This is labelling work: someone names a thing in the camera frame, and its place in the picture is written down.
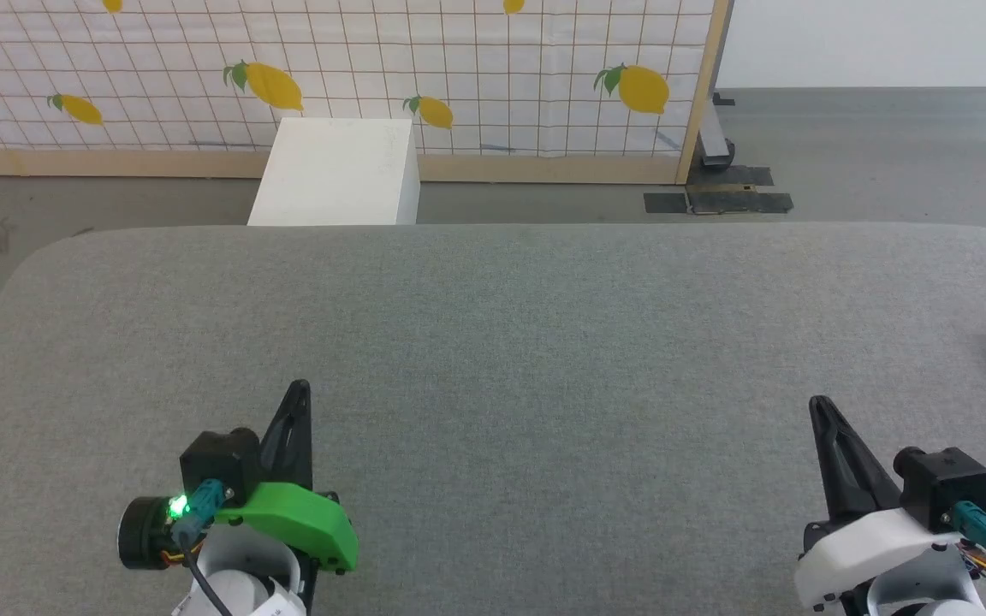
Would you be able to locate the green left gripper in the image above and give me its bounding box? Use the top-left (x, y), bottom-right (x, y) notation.
top-left (118, 381), bottom-right (359, 575)

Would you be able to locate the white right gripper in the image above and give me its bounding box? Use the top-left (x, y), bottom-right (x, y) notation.
top-left (794, 396), bottom-right (986, 613)

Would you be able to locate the white box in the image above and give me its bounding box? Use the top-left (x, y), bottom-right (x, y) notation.
top-left (247, 117), bottom-right (421, 227)

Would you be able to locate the large black floor tape patch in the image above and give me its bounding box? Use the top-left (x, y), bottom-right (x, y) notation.
top-left (686, 165), bottom-right (795, 216)

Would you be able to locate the lemon pattern divider panel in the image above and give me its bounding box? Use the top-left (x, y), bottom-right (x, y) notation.
top-left (0, 0), bottom-right (733, 186)

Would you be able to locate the grey metal stand foot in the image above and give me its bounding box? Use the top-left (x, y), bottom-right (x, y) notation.
top-left (698, 90), bottom-right (738, 170)

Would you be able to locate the lemon print grid curtain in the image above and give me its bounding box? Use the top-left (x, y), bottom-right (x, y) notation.
top-left (0, 0), bottom-right (716, 160)

